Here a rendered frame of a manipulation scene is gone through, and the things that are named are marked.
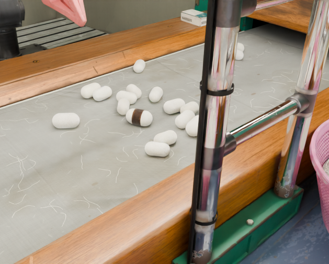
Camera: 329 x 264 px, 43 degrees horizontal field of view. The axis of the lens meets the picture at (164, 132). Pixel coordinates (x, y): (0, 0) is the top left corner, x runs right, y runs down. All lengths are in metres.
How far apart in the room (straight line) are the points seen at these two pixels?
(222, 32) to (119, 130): 0.31
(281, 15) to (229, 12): 0.58
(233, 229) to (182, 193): 0.08
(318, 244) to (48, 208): 0.31
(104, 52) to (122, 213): 0.42
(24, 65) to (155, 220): 0.42
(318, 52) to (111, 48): 0.44
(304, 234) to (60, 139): 0.33
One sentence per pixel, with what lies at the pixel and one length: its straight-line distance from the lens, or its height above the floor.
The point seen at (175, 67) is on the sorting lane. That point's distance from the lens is 0.77.
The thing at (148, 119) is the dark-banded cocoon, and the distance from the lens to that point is 0.56.
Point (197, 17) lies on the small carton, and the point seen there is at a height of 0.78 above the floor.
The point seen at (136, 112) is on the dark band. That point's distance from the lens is 0.57.
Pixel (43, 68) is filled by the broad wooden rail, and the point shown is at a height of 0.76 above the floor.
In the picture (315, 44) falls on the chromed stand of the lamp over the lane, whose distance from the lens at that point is 0.43.
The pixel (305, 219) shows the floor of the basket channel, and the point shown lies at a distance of 0.56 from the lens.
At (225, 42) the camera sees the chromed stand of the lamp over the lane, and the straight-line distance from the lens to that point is 0.30.
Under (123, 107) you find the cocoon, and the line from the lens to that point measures 0.59.
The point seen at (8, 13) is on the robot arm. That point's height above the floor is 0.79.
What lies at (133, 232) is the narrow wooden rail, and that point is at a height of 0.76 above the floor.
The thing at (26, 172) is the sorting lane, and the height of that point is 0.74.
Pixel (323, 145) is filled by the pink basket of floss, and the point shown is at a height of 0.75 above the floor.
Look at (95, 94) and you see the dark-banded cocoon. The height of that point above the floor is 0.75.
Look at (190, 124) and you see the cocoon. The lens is 0.55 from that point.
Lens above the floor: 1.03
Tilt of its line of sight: 31 degrees down
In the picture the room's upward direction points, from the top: 2 degrees clockwise
